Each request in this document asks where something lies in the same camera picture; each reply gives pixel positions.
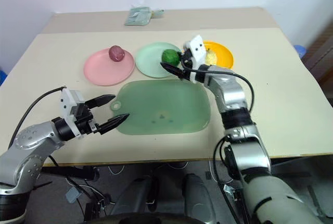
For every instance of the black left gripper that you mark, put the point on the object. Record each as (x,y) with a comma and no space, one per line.
(86,122)

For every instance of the cream table mat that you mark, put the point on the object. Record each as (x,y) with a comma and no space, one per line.
(273,109)

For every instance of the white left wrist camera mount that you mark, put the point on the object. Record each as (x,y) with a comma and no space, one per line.
(66,101)

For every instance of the pale yellow toy food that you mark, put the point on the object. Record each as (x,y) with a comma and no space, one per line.
(211,57)

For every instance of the black curved robot base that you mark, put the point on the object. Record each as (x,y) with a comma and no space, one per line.
(138,218)

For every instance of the purple round toy vegetable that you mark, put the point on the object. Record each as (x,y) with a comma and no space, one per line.
(117,53)

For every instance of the green translucent cutting board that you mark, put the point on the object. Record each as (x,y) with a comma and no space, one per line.
(166,106)

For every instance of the light green round plate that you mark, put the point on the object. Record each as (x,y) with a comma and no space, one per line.
(148,60)

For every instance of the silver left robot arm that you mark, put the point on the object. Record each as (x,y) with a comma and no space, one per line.
(28,140)

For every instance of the dark rounded robot leg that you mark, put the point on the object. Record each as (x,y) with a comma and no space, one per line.
(135,195)
(199,198)

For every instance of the yellow round plate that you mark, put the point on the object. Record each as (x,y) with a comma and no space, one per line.
(223,54)

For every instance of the dark table frame bar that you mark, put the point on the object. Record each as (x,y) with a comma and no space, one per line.
(75,173)

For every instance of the green round toy fruit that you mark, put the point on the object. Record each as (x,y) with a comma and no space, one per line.
(170,57)

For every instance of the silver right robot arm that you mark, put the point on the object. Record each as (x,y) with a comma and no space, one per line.
(231,93)

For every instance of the pale green plastic packet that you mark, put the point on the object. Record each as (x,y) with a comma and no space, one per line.
(138,17)

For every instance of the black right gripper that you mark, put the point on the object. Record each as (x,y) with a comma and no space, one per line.
(189,63)

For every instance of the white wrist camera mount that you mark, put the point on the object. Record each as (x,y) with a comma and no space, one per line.
(66,101)
(199,49)

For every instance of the pink round plate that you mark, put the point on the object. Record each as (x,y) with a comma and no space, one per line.
(109,71)

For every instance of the small grey box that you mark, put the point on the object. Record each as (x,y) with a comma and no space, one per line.
(73,195)

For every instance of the blue round container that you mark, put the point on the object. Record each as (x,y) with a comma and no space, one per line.
(301,51)
(2,77)

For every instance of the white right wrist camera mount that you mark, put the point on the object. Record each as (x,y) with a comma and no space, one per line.
(199,49)

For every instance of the brown wooden furniture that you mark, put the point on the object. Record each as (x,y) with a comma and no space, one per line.
(321,54)

